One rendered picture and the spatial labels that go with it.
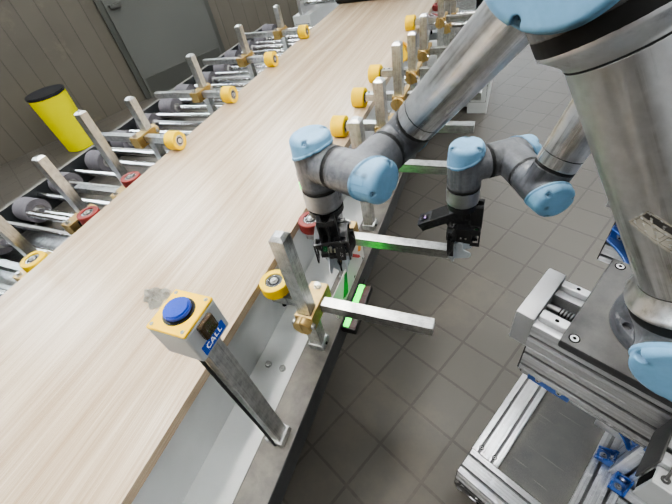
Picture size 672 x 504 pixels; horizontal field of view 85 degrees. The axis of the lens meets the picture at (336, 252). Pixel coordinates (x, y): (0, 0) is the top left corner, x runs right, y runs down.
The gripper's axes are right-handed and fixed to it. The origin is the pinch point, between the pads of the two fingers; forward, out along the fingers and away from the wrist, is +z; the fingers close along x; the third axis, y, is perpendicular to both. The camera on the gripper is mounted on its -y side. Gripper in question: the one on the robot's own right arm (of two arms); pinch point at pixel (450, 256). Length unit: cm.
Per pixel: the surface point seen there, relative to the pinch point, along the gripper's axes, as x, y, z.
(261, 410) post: -55, -29, -6
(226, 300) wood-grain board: -34, -51, -9
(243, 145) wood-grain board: 40, -90, -9
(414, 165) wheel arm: 23.6, -14.6, -13.6
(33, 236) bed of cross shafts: -13, -181, 8
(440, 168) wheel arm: 23.5, -6.7, -13.0
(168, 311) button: -56, -31, -41
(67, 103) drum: 175, -409, 29
